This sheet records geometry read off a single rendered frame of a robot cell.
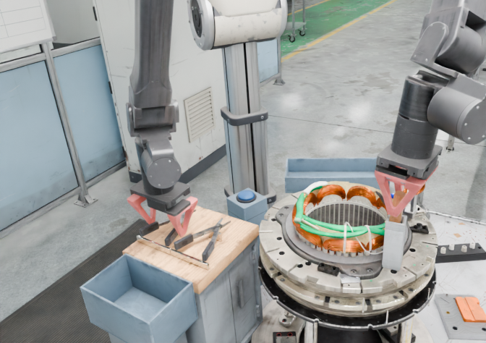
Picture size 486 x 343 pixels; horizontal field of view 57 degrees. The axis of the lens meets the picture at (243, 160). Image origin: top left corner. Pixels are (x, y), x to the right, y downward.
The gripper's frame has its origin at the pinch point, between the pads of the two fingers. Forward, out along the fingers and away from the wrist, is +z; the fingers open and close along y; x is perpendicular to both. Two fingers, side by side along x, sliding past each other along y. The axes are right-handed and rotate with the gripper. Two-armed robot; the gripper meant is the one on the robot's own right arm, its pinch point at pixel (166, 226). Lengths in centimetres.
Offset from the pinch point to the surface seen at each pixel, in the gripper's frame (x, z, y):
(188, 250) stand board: -1.9, 2.2, 6.7
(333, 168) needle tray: 46.3, 6.4, 15.8
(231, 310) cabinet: 0.9, 17.0, 13.6
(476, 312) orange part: 36, 28, 55
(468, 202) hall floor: 220, 115, 37
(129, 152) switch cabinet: 140, 91, -180
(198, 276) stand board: -6.6, 1.9, 13.0
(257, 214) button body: 22.8, 9.4, 6.6
